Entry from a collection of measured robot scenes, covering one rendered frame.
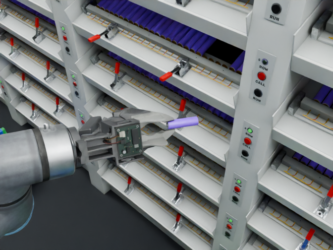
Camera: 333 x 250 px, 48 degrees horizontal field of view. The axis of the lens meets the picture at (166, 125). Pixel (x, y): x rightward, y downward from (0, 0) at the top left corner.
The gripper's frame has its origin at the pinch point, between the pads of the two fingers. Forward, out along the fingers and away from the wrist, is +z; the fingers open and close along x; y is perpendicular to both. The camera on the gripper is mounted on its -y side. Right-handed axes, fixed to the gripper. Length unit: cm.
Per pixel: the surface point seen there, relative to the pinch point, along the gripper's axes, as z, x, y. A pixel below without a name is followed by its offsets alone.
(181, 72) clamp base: 13.5, 8.5, -15.8
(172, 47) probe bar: 14.3, 14.6, -21.0
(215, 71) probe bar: 19.3, 8.3, -9.4
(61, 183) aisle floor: -4, -45, -112
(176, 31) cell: 17.9, 18.9, -24.3
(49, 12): -7, 29, -63
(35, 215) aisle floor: -19, -54, -102
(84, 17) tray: 1, 26, -51
